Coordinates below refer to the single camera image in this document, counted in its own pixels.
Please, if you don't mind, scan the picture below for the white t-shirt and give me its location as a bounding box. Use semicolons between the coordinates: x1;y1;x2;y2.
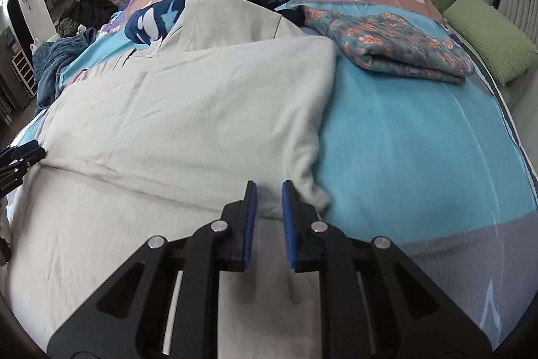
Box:
1;5;336;358

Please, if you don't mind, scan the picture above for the teal fleece blanket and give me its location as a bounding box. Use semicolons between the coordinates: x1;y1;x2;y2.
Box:
33;28;98;115

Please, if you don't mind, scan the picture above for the black clothes pile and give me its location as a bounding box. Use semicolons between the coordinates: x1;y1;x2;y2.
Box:
55;0;119;37

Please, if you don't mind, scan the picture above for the green pillow front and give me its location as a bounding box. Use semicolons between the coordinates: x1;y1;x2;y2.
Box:
442;0;537;85

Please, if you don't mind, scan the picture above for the folded floral garment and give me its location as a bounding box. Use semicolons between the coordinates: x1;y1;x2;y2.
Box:
301;5;474;85

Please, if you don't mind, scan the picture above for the white shoe rack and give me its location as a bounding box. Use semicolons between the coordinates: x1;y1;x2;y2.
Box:
10;51;37;98

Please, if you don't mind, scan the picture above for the blue grey bed cover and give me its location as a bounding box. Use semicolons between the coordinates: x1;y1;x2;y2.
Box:
0;0;538;351

